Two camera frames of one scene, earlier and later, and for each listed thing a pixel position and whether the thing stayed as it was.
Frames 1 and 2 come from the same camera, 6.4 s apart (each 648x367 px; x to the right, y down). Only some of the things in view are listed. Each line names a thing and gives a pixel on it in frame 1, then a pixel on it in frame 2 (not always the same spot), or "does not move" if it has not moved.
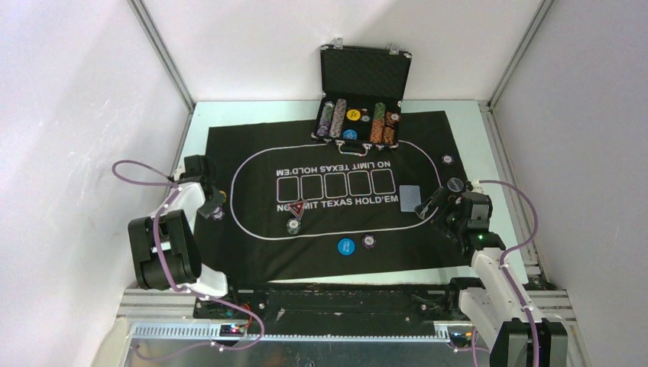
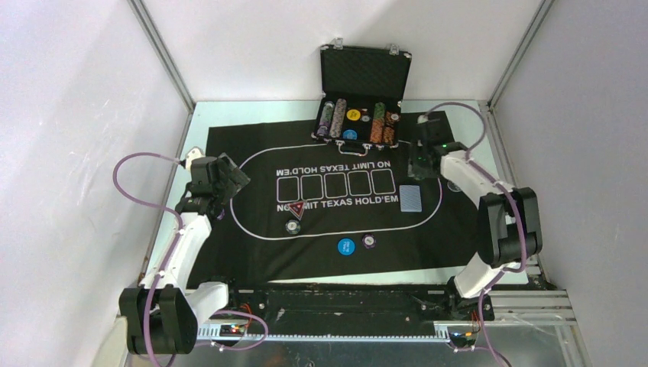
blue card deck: x=410 y=197 does not move
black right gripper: x=422 y=209 → x=414 y=168
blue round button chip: x=346 y=246 does not move
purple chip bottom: x=368 y=241 does not move
